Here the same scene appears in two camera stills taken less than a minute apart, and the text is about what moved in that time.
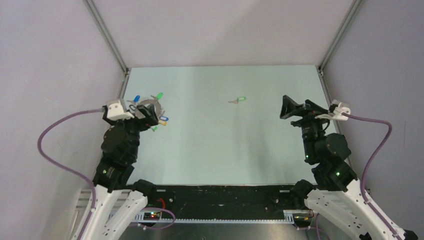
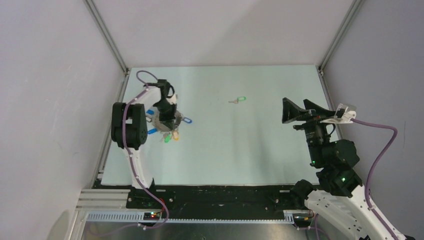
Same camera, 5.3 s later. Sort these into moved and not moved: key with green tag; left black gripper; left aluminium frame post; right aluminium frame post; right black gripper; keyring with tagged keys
Moved: left black gripper; keyring with tagged keys
Not moved: right black gripper; key with green tag; right aluminium frame post; left aluminium frame post
